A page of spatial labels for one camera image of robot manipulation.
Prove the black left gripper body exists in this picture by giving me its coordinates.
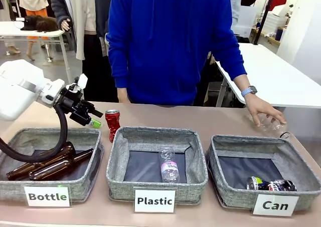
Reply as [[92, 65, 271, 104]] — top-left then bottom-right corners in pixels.
[[59, 87, 95, 127]]

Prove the brown glass bottle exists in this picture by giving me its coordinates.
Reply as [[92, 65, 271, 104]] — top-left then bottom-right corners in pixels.
[[29, 148, 94, 182], [6, 141, 76, 181]]

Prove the clear plastic bottle pink label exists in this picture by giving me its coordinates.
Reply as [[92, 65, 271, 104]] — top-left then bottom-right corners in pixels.
[[159, 145, 181, 183]]

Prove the clear plastic bottle black cap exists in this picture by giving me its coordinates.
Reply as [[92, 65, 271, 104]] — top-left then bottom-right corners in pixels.
[[247, 112, 291, 140]]

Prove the crushed dark blue can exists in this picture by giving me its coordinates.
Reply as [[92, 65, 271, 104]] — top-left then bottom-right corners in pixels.
[[246, 176, 298, 192]]

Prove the person's left forearm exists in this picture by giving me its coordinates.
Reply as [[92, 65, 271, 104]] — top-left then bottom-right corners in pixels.
[[233, 73, 259, 101]]

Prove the person's right forearm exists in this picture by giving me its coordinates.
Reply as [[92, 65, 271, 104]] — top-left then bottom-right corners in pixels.
[[116, 86, 131, 104]]

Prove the crushed red can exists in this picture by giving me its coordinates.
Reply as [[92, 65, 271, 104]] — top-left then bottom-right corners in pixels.
[[105, 109, 121, 143]]

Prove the grey basket labelled Bottle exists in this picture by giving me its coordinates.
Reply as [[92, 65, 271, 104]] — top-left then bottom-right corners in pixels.
[[0, 128, 104, 203]]

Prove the grey basket labelled Plastic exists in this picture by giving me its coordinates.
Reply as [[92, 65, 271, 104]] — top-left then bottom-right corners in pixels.
[[106, 126, 209, 204]]

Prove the grey basket labelled Can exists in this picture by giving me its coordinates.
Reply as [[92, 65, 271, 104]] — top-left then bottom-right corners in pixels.
[[206, 134, 321, 211]]

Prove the white Can label card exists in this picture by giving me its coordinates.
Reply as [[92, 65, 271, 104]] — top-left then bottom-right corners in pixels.
[[252, 193, 300, 217]]

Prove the person's left hand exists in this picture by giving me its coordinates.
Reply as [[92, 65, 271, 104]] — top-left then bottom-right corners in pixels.
[[244, 94, 287, 127]]

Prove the white Bottle label card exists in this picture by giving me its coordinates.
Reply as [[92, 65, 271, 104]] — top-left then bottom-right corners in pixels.
[[24, 185, 72, 208]]

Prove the black furry plush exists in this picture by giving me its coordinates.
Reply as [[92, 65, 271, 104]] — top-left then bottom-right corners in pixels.
[[20, 15, 59, 34]]

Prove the white Plastic label card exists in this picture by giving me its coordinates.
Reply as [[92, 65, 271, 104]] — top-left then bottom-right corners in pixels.
[[133, 186, 177, 214]]

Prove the blue hoodie torso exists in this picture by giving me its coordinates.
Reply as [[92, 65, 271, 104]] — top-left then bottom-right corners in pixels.
[[105, 0, 248, 107]]

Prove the small white table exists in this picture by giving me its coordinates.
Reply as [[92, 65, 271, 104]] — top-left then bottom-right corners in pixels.
[[0, 21, 74, 88]]

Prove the person in orange trousers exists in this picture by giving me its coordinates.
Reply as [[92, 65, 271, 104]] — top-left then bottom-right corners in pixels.
[[15, 0, 55, 62]]

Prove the light blue wrist watch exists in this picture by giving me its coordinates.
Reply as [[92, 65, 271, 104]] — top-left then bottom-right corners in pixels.
[[241, 85, 259, 98]]

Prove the white cardboard box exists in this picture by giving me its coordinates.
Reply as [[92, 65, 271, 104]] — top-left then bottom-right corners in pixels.
[[235, 6, 258, 37]]

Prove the person in grey-blue shirt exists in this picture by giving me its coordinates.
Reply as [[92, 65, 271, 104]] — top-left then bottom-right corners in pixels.
[[227, 0, 244, 32]]

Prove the large white table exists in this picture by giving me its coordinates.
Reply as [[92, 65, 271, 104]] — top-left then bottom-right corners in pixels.
[[215, 43, 321, 109]]

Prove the black pole stand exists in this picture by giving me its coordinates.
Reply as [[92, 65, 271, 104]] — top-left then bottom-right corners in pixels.
[[253, 0, 277, 46]]

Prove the stack of white boxes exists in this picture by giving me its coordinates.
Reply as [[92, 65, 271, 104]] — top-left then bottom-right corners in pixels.
[[262, 11, 290, 35]]

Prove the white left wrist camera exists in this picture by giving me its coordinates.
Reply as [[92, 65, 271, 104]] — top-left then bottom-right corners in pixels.
[[65, 74, 89, 92]]

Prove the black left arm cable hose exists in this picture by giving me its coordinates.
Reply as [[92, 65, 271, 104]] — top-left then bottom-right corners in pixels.
[[0, 103, 69, 163]]

